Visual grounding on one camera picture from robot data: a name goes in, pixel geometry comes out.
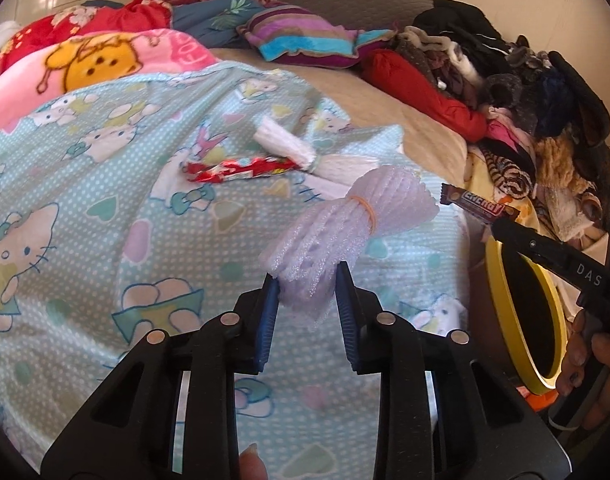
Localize bed with beige sheet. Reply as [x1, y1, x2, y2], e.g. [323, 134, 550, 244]
[207, 47, 468, 196]

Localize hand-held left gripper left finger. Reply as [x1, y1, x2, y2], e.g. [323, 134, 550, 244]
[40, 274, 281, 480]

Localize purple striped pillow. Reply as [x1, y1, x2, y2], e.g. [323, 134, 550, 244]
[237, 4, 398, 68]

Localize pale purple foam fruit net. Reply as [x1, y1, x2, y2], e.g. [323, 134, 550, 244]
[259, 167, 438, 333]

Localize red snack wrapper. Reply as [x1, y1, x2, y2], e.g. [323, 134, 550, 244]
[181, 156, 292, 184]

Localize white foam fruit net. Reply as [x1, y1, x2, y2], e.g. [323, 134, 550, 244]
[254, 116, 406, 201]

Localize tiger striped cloth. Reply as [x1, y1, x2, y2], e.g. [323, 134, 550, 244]
[482, 152, 536, 201]

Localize pile of clothes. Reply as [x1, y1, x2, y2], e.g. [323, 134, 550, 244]
[395, 0, 610, 161]

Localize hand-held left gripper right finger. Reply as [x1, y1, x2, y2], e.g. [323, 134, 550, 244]
[334, 260, 573, 480]

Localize brown chocolate bar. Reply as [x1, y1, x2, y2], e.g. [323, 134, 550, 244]
[440, 183, 521, 223]

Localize person's left hand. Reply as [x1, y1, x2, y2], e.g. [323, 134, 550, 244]
[237, 442, 271, 480]

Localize blue leaf print blanket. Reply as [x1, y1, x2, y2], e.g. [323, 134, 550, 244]
[171, 0, 266, 51]

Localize red cloth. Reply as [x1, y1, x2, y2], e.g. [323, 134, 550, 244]
[360, 49, 488, 142]

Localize pink bear print blanket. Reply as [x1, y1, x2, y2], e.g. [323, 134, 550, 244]
[0, 29, 221, 141]

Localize red floral blanket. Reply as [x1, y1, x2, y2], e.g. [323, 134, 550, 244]
[0, 0, 173, 76]

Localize blue cat print blanket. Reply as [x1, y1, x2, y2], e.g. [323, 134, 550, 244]
[0, 60, 468, 480]

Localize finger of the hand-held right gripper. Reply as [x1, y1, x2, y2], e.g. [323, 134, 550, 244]
[490, 217, 576, 281]

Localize yellow rimmed black trash bin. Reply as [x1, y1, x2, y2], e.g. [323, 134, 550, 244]
[485, 237, 568, 395]

